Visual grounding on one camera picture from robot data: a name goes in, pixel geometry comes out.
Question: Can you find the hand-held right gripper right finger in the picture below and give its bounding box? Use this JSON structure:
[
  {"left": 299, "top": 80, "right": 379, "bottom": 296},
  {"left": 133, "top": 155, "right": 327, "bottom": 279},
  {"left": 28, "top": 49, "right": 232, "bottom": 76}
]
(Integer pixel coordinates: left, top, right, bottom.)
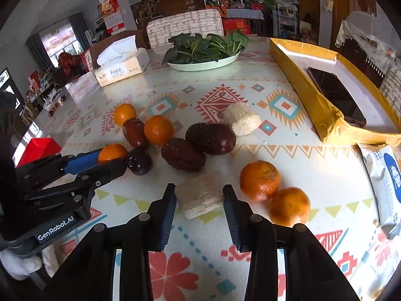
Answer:
[{"left": 223, "top": 184, "right": 359, "bottom": 301}]

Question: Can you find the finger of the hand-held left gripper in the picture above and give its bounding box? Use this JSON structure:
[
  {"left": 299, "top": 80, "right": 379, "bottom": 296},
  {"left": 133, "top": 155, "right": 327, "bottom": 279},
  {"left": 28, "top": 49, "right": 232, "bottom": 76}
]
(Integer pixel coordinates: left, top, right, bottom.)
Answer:
[
  {"left": 28, "top": 159, "right": 128, "bottom": 219},
  {"left": 16, "top": 149, "right": 102, "bottom": 189}
]

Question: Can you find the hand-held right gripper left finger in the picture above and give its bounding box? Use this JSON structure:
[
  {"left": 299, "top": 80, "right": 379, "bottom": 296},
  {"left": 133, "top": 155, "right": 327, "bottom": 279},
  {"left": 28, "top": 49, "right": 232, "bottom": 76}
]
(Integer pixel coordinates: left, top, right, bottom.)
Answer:
[{"left": 44, "top": 183, "right": 177, "bottom": 301}]

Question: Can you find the orange mandarin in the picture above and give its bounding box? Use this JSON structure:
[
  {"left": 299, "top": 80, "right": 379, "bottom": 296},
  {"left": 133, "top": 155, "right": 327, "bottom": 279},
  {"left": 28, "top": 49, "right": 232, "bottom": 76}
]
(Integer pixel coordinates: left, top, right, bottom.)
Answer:
[
  {"left": 240, "top": 160, "right": 281, "bottom": 203},
  {"left": 113, "top": 103, "right": 137, "bottom": 127},
  {"left": 98, "top": 143, "right": 128, "bottom": 164},
  {"left": 143, "top": 115, "right": 175, "bottom": 146},
  {"left": 269, "top": 187, "right": 311, "bottom": 228}
]

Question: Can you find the dark red jujube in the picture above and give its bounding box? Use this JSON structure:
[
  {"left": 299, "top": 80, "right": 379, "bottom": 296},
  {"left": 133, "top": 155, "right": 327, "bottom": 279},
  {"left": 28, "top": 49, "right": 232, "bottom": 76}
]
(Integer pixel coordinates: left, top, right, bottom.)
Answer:
[
  {"left": 185, "top": 122, "right": 237, "bottom": 156},
  {"left": 126, "top": 149, "right": 153, "bottom": 176},
  {"left": 122, "top": 117, "right": 150, "bottom": 149},
  {"left": 161, "top": 137, "right": 207, "bottom": 172}
]

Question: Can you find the beige puffed rice cake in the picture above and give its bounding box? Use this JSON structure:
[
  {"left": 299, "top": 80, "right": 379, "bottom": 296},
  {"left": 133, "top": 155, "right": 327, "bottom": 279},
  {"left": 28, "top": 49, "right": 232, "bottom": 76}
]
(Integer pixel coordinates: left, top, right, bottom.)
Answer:
[
  {"left": 175, "top": 172, "right": 225, "bottom": 220},
  {"left": 223, "top": 101, "right": 261, "bottom": 137}
]

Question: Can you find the red box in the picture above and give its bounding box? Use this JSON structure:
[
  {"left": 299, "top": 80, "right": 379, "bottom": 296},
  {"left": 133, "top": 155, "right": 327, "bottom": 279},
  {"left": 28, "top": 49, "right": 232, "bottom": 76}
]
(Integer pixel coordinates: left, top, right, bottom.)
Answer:
[{"left": 17, "top": 137, "right": 62, "bottom": 167}]

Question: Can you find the person's left hand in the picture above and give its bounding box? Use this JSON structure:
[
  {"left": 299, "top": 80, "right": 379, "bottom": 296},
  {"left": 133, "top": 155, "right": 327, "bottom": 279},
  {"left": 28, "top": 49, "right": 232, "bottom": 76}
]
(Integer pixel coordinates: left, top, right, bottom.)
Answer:
[{"left": 0, "top": 251, "right": 43, "bottom": 281}]

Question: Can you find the red carton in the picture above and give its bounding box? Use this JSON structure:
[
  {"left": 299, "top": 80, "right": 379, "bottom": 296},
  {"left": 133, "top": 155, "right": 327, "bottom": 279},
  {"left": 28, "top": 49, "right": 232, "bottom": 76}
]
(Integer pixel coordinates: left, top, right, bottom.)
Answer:
[{"left": 78, "top": 50, "right": 94, "bottom": 72}]

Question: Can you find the tissue box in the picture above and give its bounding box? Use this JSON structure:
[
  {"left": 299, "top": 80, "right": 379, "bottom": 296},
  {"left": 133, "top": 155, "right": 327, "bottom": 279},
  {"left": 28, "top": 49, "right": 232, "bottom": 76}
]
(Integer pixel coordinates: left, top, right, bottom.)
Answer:
[{"left": 94, "top": 34, "right": 150, "bottom": 88}]

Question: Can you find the patterned tablecloth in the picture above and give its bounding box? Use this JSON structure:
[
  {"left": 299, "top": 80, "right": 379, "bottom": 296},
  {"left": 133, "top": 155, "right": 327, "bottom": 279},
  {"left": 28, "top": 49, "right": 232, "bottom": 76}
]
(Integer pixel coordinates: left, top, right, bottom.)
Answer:
[{"left": 14, "top": 34, "right": 401, "bottom": 301}]

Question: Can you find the pale green plate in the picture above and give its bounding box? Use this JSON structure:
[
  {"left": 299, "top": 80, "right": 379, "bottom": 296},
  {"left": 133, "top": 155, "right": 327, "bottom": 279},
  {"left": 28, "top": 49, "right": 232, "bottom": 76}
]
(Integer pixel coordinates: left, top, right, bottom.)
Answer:
[{"left": 167, "top": 50, "right": 241, "bottom": 72}]

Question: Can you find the yellow cardboard box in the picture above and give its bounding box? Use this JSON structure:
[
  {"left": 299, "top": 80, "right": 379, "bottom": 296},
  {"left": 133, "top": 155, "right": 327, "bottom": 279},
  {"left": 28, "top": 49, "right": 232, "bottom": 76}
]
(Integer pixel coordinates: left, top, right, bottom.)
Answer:
[{"left": 269, "top": 38, "right": 401, "bottom": 147}]

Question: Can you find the wet wipes pack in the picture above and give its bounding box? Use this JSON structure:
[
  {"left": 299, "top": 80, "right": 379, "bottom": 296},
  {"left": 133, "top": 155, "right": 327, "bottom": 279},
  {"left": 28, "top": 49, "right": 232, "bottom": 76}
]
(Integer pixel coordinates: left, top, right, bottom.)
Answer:
[{"left": 357, "top": 142, "right": 401, "bottom": 240}]

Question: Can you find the plate of green leafy vegetables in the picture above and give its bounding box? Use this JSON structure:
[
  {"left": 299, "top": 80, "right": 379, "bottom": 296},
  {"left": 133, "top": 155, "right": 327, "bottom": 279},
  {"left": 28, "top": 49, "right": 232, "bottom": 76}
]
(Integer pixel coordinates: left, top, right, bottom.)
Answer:
[{"left": 161, "top": 31, "right": 250, "bottom": 65}]

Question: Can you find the black smartphone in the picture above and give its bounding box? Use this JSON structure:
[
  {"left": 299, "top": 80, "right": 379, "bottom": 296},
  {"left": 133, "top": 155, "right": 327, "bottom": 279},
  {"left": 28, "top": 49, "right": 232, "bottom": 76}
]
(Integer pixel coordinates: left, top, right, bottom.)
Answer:
[{"left": 307, "top": 66, "right": 367, "bottom": 128}]

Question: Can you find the patterned chair back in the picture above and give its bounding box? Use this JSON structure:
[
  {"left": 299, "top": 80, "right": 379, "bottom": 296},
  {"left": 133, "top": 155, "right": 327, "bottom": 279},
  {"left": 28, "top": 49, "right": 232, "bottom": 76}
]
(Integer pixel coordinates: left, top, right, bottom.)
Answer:
[{"left": 147, "top": 9, "right": 224, "bottom": 49}]

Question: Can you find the lace covered side table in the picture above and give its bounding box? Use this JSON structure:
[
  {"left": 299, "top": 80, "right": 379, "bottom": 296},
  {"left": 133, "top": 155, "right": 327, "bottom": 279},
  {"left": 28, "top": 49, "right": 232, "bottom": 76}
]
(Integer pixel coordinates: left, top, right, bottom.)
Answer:
[{"left": 335, "top": 11, "right": 401, "bottom": 90}]

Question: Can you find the red wall calendar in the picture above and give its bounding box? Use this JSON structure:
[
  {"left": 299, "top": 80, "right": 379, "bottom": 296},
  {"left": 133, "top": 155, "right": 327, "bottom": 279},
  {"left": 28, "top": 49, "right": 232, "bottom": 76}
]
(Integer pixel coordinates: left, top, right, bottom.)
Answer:
[{"left": 98, "top": 0, "right": 123, "bottom": 35}]

